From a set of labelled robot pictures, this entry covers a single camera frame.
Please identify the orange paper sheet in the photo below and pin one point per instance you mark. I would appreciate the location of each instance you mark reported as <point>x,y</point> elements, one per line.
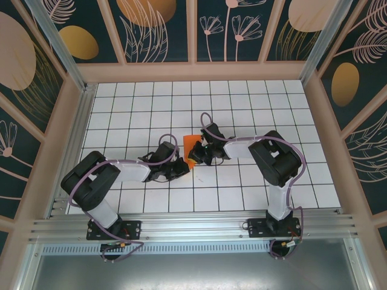
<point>189,140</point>

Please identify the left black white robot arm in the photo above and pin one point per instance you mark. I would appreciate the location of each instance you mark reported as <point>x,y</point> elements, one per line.
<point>84,187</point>

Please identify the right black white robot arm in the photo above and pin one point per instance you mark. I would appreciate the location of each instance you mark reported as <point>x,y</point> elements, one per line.
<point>278,163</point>

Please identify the grey metal sheet shelf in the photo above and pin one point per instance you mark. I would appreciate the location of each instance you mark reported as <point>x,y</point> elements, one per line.
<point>193,272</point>

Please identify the long aluminium mounting rail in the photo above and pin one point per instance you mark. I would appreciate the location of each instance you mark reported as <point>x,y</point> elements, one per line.
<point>193,226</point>

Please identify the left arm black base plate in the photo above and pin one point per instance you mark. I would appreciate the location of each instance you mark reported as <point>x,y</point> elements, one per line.
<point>133,229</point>

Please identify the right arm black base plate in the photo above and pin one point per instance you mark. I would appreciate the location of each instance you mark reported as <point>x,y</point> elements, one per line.
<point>257,228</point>

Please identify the aluminium side rail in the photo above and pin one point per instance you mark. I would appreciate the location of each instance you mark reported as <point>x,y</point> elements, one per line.
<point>72,151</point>

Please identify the aluminium corner post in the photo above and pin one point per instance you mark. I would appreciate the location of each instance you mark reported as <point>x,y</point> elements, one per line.
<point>57,45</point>
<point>325,39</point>

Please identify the aluminium frame leg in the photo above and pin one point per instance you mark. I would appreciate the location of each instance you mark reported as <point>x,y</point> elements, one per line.
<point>29,269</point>
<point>359,269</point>

